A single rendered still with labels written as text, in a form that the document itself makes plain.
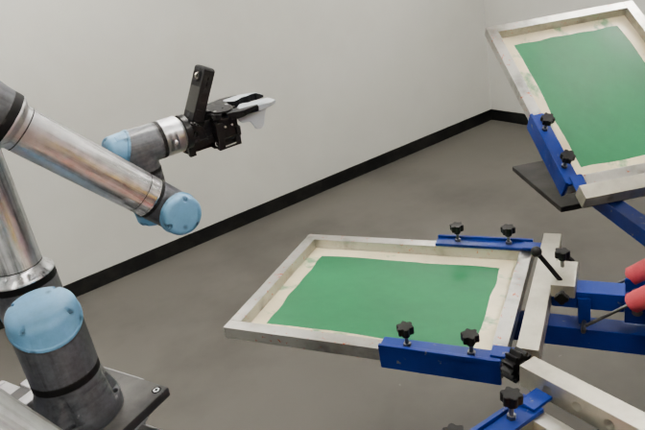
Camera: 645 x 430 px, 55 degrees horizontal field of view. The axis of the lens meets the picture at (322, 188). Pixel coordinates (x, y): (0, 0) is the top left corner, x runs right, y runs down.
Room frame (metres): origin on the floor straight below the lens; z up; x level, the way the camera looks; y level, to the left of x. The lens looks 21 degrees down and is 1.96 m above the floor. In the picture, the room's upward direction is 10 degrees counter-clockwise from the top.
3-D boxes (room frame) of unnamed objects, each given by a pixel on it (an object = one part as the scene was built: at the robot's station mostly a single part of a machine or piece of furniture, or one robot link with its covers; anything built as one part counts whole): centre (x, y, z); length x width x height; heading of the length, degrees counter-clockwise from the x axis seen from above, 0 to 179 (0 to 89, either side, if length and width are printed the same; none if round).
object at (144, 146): (1.16, 0.35, 1.65); 0.11 x 0.08 x 0.09; 122
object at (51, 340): (0.92, 0.50, 1.42); 0.13 x 0.12 x 0.14; 32
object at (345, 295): (1.53, -0.26, 1.05); 1.08 x 0.61 x 0.23; 62
